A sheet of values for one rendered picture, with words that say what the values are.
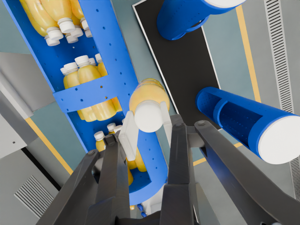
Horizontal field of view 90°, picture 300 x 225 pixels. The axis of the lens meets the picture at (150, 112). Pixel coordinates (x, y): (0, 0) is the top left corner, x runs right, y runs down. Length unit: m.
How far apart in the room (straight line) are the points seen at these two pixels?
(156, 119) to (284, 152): 0.93
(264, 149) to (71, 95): 0.91
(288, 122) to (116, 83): 0.84
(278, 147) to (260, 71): 1.28
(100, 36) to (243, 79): 1.79
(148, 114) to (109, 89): 0.27
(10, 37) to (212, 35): 1.96
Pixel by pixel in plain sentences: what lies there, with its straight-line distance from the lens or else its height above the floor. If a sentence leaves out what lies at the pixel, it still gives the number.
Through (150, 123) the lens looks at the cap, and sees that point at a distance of 0.20.
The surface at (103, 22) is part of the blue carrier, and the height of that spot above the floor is 1.18.
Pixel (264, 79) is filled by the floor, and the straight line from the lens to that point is 2.22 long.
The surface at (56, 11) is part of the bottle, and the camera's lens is 0.53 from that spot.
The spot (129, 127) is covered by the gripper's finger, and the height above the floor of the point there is 1.50.
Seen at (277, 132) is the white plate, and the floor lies 1.04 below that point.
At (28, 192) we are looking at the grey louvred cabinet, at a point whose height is 0.36.
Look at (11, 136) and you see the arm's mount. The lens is 0.82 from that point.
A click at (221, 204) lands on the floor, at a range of 2.96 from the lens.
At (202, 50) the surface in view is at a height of 0.15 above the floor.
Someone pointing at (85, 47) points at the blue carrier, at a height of 0.96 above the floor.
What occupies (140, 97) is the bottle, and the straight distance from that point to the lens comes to 0.22.
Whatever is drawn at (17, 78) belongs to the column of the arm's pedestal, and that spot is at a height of 0.88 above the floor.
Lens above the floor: 1.65
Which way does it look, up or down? 71 degrees down
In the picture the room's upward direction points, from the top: 166 degrees clockwise
